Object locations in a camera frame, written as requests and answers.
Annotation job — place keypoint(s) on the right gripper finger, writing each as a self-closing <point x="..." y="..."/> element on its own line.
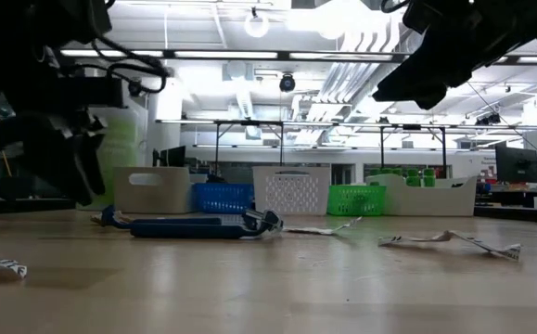
<point x="412" y="86"/>

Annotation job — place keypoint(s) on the blue plastic basket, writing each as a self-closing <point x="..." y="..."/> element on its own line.
<point x="224" y="197"/>

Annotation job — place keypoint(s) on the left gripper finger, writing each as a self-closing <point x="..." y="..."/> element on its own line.
<point x="50" y="153"/>
<point x="94" y="153"/>

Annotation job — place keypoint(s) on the black ceiling spotlight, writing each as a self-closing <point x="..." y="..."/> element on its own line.
<point x="287" y="83"/>
<point x="134" y="89"/>

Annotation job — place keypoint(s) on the green plastic basket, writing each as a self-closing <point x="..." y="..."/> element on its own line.
<point x="356" y="199"/>

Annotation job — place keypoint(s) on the black computer monitor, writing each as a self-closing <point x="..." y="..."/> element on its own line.
<point x="175" y="157"/>
<point x="517" y="164"/>

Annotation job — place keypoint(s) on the white perforated plastic basket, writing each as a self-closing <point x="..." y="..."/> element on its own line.
<point x="291" y="190"/>

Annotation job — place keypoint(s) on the black background desk frame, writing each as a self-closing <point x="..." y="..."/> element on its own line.
<point x="382" y="148"/>

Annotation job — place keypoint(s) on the green disinfecting wipes canister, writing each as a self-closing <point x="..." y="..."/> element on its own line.
<point x="122" y="148"/>

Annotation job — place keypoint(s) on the black overhead light bar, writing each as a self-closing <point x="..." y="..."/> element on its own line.
<point x="284" y="55"/>

